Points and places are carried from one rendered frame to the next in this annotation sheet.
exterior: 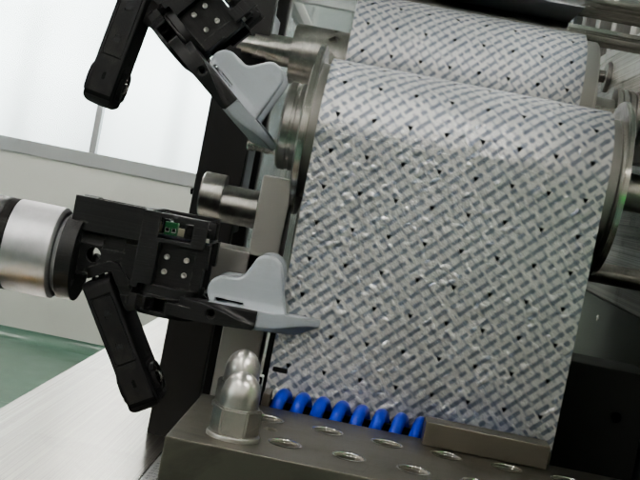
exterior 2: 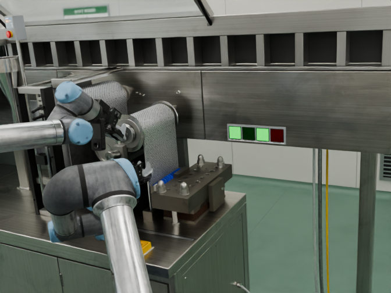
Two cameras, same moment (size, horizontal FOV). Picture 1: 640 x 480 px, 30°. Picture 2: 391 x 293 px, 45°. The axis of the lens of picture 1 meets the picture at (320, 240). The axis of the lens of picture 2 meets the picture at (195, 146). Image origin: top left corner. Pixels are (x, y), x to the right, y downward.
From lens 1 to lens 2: 1.56 m
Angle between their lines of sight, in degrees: 64
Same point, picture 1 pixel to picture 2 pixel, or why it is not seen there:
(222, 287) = (144, 172)
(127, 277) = not seen: hidden behind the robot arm
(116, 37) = (103, 134)
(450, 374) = (166, 164)
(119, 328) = not seen: hidden behind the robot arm
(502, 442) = (185, 170)
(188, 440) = (189, 197)
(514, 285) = (169, 143)
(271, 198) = (124, 150)
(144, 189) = not seen: outside the picture
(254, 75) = (122, 128)
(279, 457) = (196, 190)
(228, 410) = (186, 189)
